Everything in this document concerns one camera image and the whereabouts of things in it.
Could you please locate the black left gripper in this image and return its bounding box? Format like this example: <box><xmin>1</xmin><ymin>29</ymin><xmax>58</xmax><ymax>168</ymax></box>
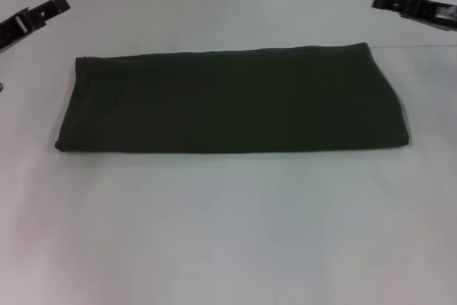
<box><xmin>0</xmin><ymin>0</ymin><xmax>71</xmax><ymax>53</ymax></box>

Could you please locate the dark green t-shirt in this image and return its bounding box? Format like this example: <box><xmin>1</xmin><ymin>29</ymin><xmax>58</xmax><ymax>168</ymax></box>
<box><xmin>54</xmin><ymin>41</ymin><xmax>411</xmax><ymax>156</ymax></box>

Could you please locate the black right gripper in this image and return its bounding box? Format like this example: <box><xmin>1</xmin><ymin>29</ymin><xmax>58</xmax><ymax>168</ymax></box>
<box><xmin>371</xmin><ymin>0</ymin><xmax>457</xmax><ymax>31</ymax></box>

